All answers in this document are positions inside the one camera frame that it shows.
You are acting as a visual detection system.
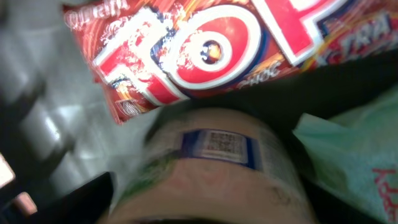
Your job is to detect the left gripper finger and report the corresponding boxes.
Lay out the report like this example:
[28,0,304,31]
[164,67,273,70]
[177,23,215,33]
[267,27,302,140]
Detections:
[1,172,114,224]

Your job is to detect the green lid jar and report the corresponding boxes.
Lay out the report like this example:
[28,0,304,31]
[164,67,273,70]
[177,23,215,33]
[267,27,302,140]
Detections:
[106,108,317,224]

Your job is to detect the red Top snack bag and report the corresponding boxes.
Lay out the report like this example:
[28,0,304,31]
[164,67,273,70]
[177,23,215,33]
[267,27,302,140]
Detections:
[62,0,397,124]

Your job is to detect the teal wet wipes pack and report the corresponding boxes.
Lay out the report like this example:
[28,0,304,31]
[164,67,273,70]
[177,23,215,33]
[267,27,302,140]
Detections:
[293,87,397,223]

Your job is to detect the grey plastic shopping basket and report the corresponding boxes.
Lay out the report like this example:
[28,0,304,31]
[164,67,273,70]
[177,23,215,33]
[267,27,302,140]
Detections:
[1,0,158,209]

